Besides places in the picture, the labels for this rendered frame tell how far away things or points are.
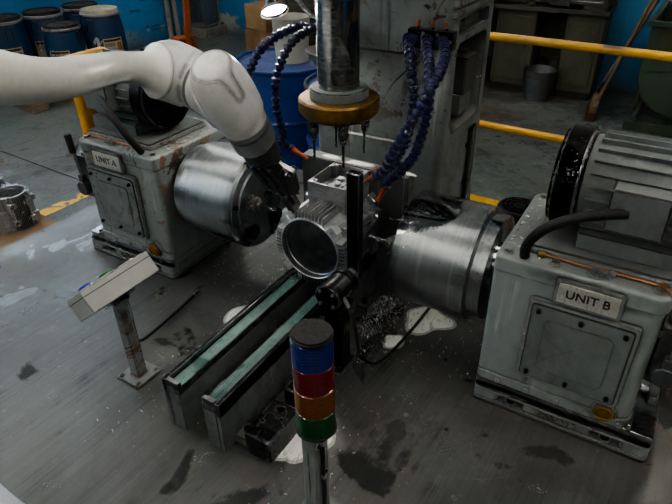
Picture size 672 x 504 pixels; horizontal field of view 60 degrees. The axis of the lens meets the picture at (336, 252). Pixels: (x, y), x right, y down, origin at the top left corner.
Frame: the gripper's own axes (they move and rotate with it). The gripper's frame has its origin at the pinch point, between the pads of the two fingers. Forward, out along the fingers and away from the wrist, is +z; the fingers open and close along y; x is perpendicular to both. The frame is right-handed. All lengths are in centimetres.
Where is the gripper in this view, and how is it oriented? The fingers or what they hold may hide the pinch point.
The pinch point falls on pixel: (290, 200)
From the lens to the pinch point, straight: 134.0
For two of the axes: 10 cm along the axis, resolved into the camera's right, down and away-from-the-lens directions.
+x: -4.4, 8.3, -3.5
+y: -8.6, -2.6, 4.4
